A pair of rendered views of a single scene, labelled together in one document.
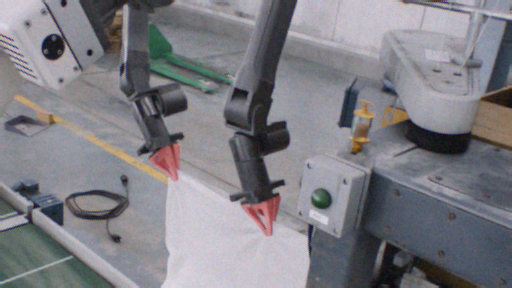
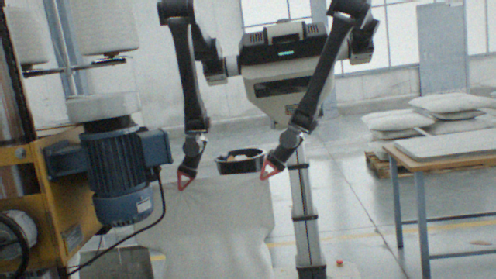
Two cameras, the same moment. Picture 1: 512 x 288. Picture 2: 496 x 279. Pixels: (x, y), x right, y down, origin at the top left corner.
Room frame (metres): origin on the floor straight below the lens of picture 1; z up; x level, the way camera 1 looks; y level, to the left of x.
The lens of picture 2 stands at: (2.28, -0.81, 1.45)
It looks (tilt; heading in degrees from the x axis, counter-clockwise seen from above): 10 degrees down; 141
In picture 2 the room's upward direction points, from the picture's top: 8 degrees counter-clockwise
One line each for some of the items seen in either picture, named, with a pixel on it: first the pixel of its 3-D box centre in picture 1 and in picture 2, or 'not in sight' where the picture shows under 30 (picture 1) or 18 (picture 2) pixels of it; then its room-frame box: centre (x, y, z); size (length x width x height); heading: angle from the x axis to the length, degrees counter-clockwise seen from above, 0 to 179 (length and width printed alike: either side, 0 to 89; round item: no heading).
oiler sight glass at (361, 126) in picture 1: (361, 126); not in sight; (0.79, -0.20, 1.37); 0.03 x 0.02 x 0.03; 46
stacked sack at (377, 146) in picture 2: not in sight; (401, 143); (-0.16, 3.33, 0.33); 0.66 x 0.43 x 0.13; 46
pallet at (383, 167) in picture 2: not in sight; (424, 157); (-0.12, 3.72, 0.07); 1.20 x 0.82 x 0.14; 44
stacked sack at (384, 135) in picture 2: not in sight; (391, 129); (-0.36, 3.49, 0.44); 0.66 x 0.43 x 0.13; 136
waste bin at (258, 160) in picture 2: not in sight; (245, 188); (-0.63, 1.44, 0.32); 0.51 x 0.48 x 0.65; 136
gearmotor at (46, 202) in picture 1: (32, 202); not in sight; (2.34, 0.77, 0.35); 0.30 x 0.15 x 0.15; 46
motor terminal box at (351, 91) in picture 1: (360, 110); (155, 151); (1.26, -0.31, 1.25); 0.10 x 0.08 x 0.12; 161
